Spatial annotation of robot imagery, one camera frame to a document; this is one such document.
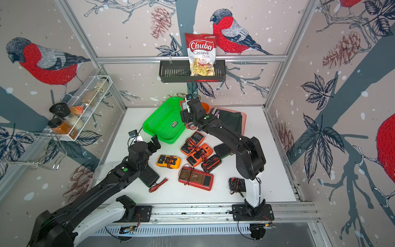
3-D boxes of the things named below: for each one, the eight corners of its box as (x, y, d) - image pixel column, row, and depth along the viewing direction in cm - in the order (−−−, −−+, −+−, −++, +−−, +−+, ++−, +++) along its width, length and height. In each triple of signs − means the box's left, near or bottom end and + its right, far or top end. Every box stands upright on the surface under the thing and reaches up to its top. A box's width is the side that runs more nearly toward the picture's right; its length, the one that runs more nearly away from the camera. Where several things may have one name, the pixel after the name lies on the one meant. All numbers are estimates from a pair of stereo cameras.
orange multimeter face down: (186, 160, 92) (186, 158, 89) (204, 145, 99) (204, 142, 96) (195, 169, 89) (194, 166, 86) (212, 152, 95) (212, 149, 93)
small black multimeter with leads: (207, 174, 87) (207, 172, 85) (200, 166, 91) (200, 163, 88) (221, 162, 92) (222, 160, 89) (215, 155, 95) (215, 152, 93)
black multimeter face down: (219, 158, 93) (220, 156, 91) (213, 149, 98) (214, 147, 96) (231, 153, 96) (231, 151, 94) (225, 143, 100) (225, 141, 98)
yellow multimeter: (156, 165, 91) (155, 163, 88) (161, 155, 95) (159, 153, 92) (179, 170, 89) (178, 168, 86) (182, 160, 93) (182, 157, 90)
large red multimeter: (176, 182, 85) (175, 180, 82) (181, 168, 90) (180, 165, 87) (211, 191, 81) (212, 189, 79) (214, 176, 87) (215, 174, 84)
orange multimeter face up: (179, 149, 98) (178, 146, 95) (195, 132, 106) (195, 130, 104) (188, 156, 94) (187, 154, 92) (204, 138, 103) (204, 136, 100)
